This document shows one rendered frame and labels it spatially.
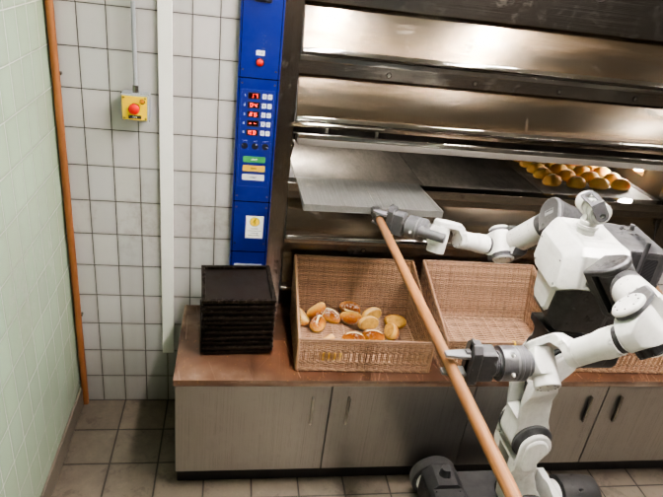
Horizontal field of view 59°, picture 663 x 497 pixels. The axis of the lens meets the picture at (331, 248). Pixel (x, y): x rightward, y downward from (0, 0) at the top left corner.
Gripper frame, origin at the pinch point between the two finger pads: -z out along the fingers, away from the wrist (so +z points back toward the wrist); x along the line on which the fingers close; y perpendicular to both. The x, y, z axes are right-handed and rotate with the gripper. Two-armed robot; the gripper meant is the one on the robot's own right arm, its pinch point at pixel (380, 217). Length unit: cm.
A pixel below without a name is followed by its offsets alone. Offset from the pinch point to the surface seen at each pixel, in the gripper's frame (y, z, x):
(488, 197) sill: -63, 27, -3
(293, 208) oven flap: -14.7, -45.1, -14.1
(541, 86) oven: -69, 36, 47
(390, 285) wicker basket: -35, -2, -46
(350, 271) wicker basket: -25, -19, -41
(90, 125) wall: 33, -110, 17
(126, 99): 30, -94, 30
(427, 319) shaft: 57, 38, 1
